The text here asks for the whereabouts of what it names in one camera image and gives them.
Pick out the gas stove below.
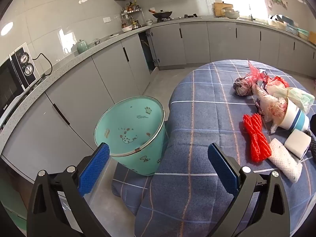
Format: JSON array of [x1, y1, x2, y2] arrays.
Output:
[[154, 13, 203, 21]]

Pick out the teal kettle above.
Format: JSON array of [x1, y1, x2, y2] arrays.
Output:
[[71, 39, 90, 54]]

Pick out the purple foil wrapper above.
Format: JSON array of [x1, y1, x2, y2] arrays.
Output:
[[255, 98, 266, 115]]

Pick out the teal trash bin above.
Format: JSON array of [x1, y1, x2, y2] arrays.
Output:
[[94, 96, 166, 176]]

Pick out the clear plastic bag red print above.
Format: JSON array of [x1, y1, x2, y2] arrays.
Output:
[[254, 86, 290, 132]]

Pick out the grey pot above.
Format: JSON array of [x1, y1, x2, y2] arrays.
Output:
[[221, 7, 240, 19]]

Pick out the pale green face mask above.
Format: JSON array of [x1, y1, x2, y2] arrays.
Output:
[[268, 86, 315, 114]]

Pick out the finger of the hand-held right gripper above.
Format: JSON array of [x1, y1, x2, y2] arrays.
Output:
[[306, 114, 316, 159]]

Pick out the black wok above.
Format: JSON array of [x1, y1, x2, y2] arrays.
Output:
[[148, 9, 173, 20]]

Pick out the white sponge block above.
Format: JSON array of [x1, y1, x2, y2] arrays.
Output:
[[284, 128, 312, 160]]

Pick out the red foam mesh net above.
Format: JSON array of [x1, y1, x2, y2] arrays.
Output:
[[242, 113, 272, 163]]

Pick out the white blue striped paper cup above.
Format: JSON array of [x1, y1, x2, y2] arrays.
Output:
[[278, 97, 310, 131]]

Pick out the white foam mesh net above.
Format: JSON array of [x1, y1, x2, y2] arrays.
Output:
[[268, 138, 303, 183]]

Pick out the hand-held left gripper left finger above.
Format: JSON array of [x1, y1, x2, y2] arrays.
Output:
[[27, 143, 111, 237]]

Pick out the hanging wall cloths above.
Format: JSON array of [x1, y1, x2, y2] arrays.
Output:
[[267, 0, 289, 9]]

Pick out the black power cable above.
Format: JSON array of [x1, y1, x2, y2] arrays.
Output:
[[32, 53, 53, 84]]

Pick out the grey kitchen base cabinets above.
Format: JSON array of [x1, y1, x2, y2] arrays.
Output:
[[0, 20, 316, 163]]

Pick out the blue plaid blanket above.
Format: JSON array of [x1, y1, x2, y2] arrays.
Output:
[[111, 59, 316, 237]]

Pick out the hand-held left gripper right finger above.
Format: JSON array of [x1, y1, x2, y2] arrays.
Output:
[[207, 143, 290, 237]]

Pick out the red transparent plastic wrapper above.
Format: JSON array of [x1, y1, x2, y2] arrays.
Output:
[[245, 60, 268, 89]]

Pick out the metal spice rack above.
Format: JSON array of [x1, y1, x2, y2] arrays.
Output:
[[120, 1, 144, 29]]

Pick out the black and white microwave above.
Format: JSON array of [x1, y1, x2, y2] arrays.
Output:
[[0, 42, 37, 129]]

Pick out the wooden cutting board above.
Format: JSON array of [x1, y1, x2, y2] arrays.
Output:
[[213, 2, 234, 17]]

